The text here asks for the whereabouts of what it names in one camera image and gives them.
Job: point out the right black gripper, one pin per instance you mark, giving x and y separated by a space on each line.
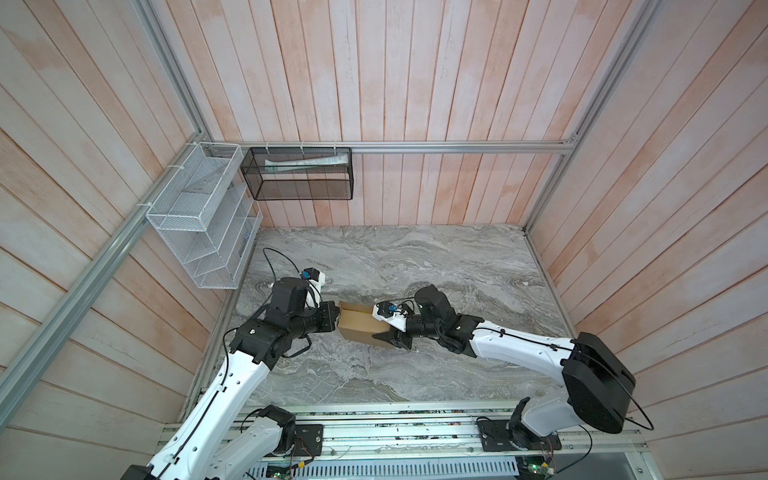
397 337

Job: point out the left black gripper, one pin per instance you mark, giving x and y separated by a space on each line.
328 319

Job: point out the brown cardboard box sheet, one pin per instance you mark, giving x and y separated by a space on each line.
357 324

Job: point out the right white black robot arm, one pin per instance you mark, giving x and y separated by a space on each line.
595 387

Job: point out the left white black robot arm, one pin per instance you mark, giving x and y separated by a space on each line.
198 449

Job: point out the paper sheet in basket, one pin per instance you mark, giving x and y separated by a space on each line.
296 163

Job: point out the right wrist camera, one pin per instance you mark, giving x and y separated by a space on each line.
390 313

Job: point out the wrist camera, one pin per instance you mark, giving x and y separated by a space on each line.
390 313
315 280

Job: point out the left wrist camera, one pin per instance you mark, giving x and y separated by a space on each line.
315 280

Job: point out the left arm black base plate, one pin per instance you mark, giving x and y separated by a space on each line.
301 439

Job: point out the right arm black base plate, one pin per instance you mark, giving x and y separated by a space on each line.
502 436

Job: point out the white wire mesh shelf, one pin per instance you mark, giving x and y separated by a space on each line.
204 215

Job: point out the black wire mesh basket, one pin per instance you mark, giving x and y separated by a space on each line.
300 186

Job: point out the aluminium frame rail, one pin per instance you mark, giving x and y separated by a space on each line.
426 147

